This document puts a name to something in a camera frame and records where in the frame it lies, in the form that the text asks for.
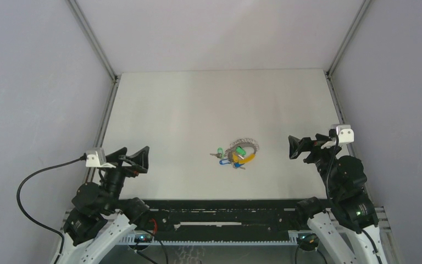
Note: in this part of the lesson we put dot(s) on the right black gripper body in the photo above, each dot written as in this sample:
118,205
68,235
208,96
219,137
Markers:
322,157

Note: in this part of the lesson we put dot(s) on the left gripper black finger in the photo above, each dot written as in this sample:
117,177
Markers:
117,156
139,162

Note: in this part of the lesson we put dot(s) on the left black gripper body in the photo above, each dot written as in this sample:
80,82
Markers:
117,175

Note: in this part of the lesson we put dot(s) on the keyring with coloured keys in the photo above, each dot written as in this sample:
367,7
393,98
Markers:
239,153

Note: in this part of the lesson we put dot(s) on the green tagged single key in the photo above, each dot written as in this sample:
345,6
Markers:
219,154

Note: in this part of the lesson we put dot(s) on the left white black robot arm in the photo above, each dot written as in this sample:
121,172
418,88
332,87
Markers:
100,218

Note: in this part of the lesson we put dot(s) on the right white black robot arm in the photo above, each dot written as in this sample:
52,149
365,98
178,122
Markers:
350,230

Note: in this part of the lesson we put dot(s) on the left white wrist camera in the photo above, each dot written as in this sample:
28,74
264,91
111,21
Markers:
96,158

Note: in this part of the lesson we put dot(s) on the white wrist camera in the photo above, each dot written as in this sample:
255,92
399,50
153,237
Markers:
339,134
96,158

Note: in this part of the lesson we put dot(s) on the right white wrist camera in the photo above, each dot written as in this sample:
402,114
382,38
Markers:
339,134

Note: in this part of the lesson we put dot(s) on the white slotted cable duct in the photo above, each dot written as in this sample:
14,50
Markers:
143,239

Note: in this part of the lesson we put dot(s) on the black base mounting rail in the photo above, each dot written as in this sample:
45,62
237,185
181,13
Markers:
246,220

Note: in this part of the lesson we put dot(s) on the left aluminium frame post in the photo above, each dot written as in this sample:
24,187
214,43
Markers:
104,74

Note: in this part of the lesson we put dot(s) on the aluminium frame post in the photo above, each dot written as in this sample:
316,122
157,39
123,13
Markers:
104,74
336,74

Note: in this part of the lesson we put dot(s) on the right aluminium frame post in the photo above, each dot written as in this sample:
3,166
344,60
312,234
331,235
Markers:
336,74

